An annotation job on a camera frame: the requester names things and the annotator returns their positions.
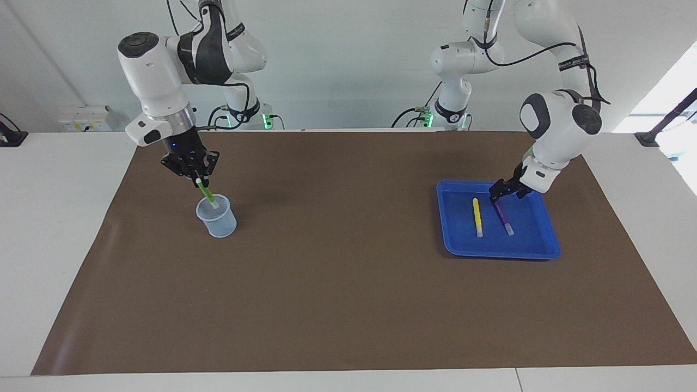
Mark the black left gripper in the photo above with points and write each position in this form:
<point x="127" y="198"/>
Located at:
<point x="512" y="188"/>

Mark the purple marker pen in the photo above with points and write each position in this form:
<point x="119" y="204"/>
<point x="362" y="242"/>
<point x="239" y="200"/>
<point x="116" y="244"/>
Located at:
<point x="505" y="219"/>

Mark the green marker pen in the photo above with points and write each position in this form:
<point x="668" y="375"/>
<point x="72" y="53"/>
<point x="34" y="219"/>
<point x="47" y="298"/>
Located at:
<point x="207" y="195"/>

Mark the clear plastic cup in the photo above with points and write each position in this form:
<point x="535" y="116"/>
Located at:
<point x="220" y="226"/>

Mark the white wall socket box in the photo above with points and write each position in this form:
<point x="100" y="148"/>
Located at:
<point x="87" y="117"/>

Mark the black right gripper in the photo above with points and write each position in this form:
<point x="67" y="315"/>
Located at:
<point x="185" y="155"/>

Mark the black table clamp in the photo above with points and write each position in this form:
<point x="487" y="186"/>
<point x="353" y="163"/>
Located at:
<point x="11" y="136"/>

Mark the blue plastic tray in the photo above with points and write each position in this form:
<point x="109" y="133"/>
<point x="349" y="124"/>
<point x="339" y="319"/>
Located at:
<point x="517" y="245"/>

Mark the brown table mat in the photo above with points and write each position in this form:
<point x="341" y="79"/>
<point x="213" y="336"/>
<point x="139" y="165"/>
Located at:
<point x="348" y="272"/>

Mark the yellow marker pen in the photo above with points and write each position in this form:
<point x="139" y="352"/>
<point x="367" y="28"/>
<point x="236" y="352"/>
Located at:
<point x="477" y="216"/>

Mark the black angled stand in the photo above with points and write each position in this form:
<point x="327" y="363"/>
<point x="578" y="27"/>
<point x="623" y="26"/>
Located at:
<point x="670" y="117"/>

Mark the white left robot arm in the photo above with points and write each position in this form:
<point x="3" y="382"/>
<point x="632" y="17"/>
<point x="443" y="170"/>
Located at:
<point x="561" y="130"/>

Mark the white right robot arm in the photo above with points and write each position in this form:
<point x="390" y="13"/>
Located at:
<point x="152" y="81"/>

